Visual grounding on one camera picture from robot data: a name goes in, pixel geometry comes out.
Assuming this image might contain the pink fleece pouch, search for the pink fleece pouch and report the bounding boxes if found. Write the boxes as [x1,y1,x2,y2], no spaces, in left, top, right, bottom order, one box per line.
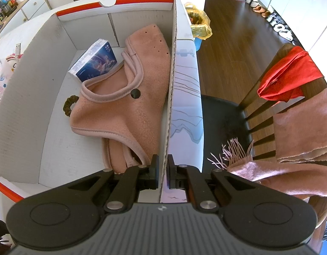
[69,24,171,173]

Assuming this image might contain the brown hair scrunchie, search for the brown hair scrunchie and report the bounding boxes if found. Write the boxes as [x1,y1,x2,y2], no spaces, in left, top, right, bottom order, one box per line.
[62,95,79,117]

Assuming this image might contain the red white cardboard box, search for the red white cardboard box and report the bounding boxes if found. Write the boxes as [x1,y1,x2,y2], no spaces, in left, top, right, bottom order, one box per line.
[0,0,180,202]

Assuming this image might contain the blue white small box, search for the blue white small box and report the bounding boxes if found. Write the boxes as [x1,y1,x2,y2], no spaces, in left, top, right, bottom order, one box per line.
[68,39,117,82]

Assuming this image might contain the pink plush toy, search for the pink plush toy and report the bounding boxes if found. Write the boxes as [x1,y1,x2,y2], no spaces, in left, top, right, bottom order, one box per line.
[6,54,23,68]

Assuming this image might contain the pink scarf on chair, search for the pink scarf on chair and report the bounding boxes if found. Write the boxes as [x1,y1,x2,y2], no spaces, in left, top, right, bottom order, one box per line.
[207,88,327,199]

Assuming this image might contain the red cloth on chair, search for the red cloth on chair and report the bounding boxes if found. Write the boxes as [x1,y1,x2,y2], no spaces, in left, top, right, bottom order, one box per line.
[257,46,323,102]

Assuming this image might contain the row of shoes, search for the row of shoes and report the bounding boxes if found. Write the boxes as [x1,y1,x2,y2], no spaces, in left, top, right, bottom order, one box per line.
[245,0,294,42]

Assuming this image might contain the white drawer cabinet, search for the white drawer cabinet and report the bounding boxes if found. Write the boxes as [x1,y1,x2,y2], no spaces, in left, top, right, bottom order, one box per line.
[0,0,51,38]

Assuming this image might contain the white wall cabinets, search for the white wall cabinets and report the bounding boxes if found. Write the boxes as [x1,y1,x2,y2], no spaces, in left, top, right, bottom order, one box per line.
[259,0,327,50]

